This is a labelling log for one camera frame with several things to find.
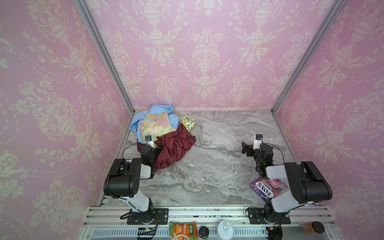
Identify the yellow lemon print cloth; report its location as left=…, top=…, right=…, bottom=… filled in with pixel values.
left=179, top=116, right=196, bottom=132

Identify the grey cloth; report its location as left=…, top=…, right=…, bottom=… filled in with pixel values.
left=190, top=124, right=205, bottom=147

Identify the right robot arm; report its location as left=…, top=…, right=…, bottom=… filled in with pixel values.
left=242, top=141, right=333, bottom=224

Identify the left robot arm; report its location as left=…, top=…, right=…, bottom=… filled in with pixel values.
left=104, top=142, right=169, bottom=225

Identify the maroon cloth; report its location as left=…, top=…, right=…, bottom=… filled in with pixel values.
left=155, top=123, right=196, bottom=171

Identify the light blue cloth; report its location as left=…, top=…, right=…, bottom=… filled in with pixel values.
left=129, top=105, right=180, bottom=144

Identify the pastel yellow printed cloth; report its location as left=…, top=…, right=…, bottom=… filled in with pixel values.
left=138, top=112, right=177, bottom=143

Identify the purple Fox's candy bag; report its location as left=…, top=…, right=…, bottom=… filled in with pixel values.
left=249, top=178, right=289, bottom=202

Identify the white round container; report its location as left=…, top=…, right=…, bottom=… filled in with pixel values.
left=217, top=221, right=234, bottom=240

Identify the brown jar black lid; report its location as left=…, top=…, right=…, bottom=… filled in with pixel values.
left=300, top=221, right=325, bottom=235

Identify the orange snack packet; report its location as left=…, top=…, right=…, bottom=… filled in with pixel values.
left=169, top=222, right=199, bottom=240

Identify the black round lid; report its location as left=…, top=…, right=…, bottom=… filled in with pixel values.
left=199, top=226, right=210, bottom=240

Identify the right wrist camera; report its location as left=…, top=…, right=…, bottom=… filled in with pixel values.
left=253, top=134, right=264, bottom=150

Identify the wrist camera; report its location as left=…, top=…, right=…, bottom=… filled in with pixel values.
left=145, top=135, right=155, bottom=149
left=253, top=134, right=264, bottom=150

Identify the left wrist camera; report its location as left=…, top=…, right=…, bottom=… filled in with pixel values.
left=145, top=135, right=155, bottom=149

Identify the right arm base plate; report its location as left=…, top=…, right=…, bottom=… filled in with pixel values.
left=245, top=207, right=291, bottom=225

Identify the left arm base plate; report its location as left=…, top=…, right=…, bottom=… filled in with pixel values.
left=127, top=208, right=169, bottom=225

